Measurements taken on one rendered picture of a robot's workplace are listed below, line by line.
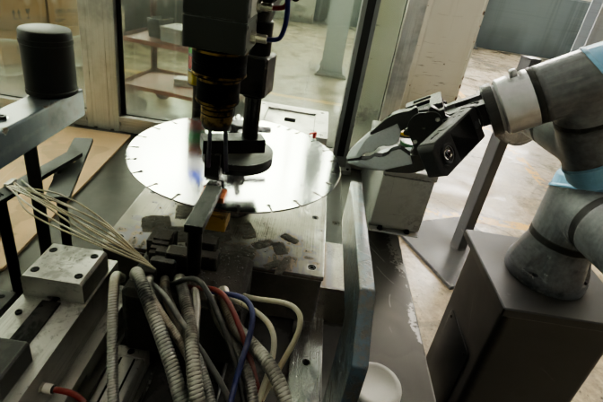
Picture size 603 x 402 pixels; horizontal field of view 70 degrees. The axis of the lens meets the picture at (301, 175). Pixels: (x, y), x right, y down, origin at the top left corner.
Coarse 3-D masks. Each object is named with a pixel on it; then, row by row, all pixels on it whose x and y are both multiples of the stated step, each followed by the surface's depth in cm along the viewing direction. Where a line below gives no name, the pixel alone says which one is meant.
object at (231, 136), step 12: (252, 108) 55; (252, 120) 56; (252, 132) 57; (204, 144) 55; (216, 144) 56; (228, 144) 56; (240, 144) 57; (252, 144) 58; (264, 144) 58; (216, 156) 57; (204, 168) 58; (216, 168) 57
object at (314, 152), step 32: (160, 128) 72; (192, 128) 74; (128, 160) 61; (160, 160) 62; (192, 160) 64; (288, 160) 69; (320, 160) 70; (160, 192) 55; (192, 192) 56; (256, 192) 58; (288, 192) 60; (320, 192) 61
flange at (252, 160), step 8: (272, 152) 68; (232, 160) 63; (240, 160) 64; (248, 160) 64; (256, 160) 65; (264, 160) 65; (272, 160) 68; (232, 168) 63; (240, 168) 63; (248, 168) 63; (256, 168) 64
